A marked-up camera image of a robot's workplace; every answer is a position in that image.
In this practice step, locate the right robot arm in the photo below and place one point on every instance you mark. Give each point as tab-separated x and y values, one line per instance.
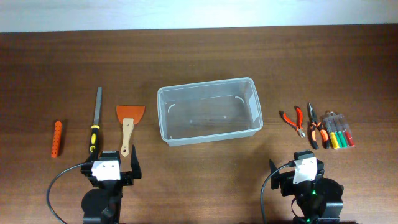
318	197

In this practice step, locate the small red cutting pliers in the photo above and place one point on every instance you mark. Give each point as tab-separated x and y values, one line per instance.
297	125

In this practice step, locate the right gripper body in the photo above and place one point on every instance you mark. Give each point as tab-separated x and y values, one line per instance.
288	187

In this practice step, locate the clear plastic container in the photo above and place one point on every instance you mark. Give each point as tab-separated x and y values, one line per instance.
209	111

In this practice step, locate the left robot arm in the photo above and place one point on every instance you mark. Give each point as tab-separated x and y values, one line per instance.
102	204

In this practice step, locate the orange scraper wooden handle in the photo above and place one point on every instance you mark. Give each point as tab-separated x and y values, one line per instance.
128	116

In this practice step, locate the orange perforated cylinder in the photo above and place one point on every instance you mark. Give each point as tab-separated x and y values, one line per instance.
57	137

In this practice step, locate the clear case of screwdrivers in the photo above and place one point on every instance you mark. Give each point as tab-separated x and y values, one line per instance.
338	130

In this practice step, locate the metal file black yellow handle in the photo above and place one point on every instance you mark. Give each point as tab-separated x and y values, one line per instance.
95	128

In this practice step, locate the orange black needle-nose pliers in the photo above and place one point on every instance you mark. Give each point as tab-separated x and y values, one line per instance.
316	124

